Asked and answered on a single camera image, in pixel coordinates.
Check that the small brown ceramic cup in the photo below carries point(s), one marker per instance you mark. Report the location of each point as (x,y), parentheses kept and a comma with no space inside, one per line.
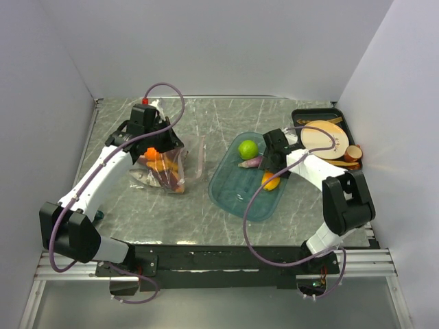
(353,153)

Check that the orange tangerine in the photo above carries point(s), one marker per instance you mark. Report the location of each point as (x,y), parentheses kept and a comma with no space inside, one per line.
(151,154)

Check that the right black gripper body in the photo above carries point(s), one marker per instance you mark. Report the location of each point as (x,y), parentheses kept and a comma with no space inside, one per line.
(267,163)

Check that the cream and orange plate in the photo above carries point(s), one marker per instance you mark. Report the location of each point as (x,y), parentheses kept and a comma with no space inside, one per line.
(315,139)

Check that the green apple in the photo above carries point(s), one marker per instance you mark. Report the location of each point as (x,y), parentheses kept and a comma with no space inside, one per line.
(248,150)

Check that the sliced ham piece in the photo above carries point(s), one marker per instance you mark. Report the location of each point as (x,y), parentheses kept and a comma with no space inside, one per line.
(171,181)

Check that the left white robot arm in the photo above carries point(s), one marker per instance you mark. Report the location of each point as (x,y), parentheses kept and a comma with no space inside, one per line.
(67,226)

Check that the teal transparent food tray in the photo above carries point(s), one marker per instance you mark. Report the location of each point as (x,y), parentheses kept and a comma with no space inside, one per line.
(232,187)

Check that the aluminium rail frame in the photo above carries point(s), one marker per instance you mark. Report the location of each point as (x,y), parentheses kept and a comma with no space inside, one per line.
(360,263)

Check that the red apple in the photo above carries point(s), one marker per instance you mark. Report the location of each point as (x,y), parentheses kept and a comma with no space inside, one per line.
(169,163)

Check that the wooden fork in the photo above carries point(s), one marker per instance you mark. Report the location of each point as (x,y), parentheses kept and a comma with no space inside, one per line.
(334,121)

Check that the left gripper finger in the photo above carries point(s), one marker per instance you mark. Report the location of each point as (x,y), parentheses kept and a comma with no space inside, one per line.
(168,141)
(165,125)

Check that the black serving tray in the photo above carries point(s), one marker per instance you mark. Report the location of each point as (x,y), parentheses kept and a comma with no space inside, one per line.
(323,114)

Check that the grey toy fish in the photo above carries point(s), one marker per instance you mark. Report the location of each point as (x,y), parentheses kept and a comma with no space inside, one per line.
(145,177)

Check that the orange mango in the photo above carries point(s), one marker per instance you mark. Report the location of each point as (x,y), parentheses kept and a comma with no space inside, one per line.
(269,183)

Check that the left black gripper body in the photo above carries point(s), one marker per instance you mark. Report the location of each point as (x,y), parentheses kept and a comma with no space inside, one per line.
(156,139)

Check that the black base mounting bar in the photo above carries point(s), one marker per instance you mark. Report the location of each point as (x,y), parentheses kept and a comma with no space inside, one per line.
(204,267)

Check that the purple eggplant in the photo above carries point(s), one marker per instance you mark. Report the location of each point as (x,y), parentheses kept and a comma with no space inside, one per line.
(251,163)

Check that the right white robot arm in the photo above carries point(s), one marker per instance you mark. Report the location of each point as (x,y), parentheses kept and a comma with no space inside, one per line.
(346,201)

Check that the clear zip top bag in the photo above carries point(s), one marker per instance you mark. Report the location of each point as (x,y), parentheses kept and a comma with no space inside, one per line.
(191,160)

